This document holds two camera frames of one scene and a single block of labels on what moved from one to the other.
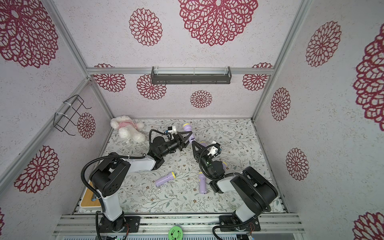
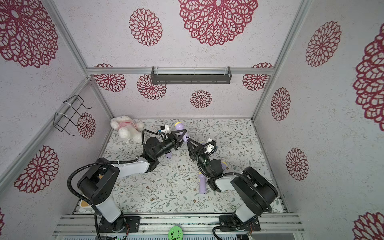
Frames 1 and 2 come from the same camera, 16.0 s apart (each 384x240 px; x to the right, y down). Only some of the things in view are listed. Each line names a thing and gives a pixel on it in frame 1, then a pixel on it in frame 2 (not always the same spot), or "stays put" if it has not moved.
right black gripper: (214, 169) stays put
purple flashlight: (164, 179) → (179, 126)
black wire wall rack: (69, 113) stays put
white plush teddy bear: (128, 128) stays put
